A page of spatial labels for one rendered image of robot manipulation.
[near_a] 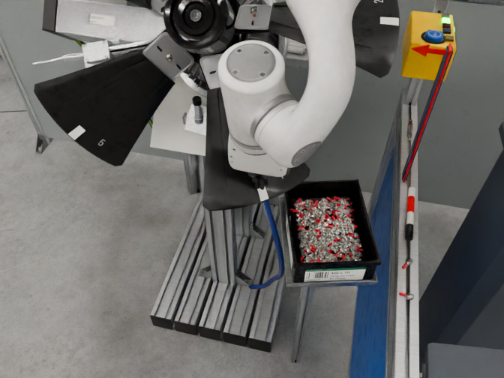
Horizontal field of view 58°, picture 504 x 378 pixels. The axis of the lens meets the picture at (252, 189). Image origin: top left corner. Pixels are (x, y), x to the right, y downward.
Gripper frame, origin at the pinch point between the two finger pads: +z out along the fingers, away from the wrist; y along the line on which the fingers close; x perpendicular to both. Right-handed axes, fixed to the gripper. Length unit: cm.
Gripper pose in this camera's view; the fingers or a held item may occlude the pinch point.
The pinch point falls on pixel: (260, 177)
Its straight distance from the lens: 85.0
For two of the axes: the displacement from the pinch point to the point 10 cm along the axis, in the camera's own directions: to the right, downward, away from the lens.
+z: 0.6, 4.3, 9.0
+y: -9.7, -1.7, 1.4
